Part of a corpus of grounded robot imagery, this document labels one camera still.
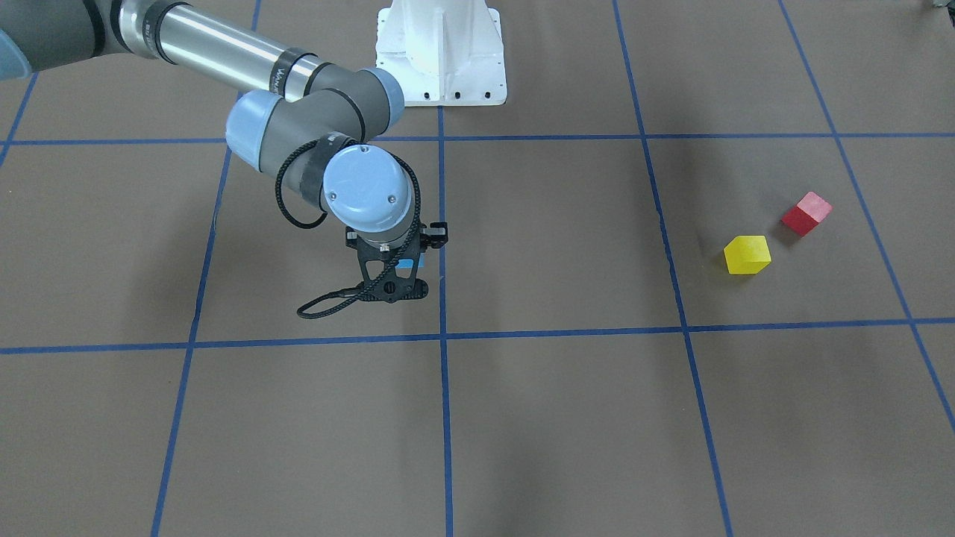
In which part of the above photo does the red cube block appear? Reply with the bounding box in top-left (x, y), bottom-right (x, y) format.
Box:
top-left (780, 191), bottom-right (833, 237)

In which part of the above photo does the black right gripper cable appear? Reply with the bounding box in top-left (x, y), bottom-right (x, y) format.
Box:
top-left (275, 134), bottom-right (423, 321)

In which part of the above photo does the yellow cube block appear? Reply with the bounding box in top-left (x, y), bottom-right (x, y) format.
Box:
top-left (723, 235), bottom-right (773, 275)

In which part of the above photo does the blue cube block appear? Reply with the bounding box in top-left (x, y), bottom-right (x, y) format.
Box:
top-left (395, 254), bottom-right (425, 271)

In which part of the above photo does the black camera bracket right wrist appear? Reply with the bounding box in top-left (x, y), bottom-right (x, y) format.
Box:
top-left (357, 256), bottom-right (429, 304)

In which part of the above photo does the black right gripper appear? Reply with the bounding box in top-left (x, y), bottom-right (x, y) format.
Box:
top-left (345, 224), bottom-right (449, 258)

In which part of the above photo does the white camera post with base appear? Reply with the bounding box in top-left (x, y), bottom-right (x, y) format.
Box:
top-left (375, 1), bottom-right (508, 107)

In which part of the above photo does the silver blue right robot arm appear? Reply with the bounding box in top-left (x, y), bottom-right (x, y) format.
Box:
top-left (1, 1), bottom-right (448, 260)

